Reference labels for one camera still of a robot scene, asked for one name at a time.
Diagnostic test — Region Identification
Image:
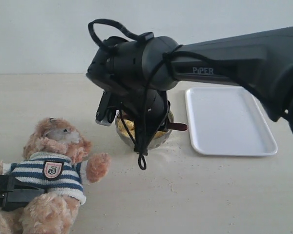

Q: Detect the steel bowl of yellow grain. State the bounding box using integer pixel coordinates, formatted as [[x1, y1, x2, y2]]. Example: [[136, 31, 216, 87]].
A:
[[114, 103, 172, 151]]

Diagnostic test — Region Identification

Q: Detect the dark red wooden spoon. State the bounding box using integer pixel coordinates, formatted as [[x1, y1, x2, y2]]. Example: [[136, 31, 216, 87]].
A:
[[167, 122, 188, 131]]

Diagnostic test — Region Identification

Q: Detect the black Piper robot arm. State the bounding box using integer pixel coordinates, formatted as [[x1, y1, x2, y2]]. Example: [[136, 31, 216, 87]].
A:
[[86, 19, 293, 170]]

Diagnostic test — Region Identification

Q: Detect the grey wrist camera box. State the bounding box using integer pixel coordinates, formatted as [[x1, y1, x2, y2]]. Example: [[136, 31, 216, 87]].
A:
[[95, 90, 114, 126]]

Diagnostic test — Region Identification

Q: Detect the tan teddy bear striped sweater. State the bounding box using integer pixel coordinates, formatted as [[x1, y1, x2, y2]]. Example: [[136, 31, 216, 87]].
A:
[[0, 118, 111, 234]]

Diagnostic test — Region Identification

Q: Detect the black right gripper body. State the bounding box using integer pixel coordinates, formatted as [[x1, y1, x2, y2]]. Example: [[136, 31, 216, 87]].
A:
[[116, 89, 168, 136]]

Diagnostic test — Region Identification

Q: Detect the white rectangular plastic tray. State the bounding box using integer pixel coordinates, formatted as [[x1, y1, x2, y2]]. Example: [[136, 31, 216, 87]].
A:
[[185, 87, 278, 157]]

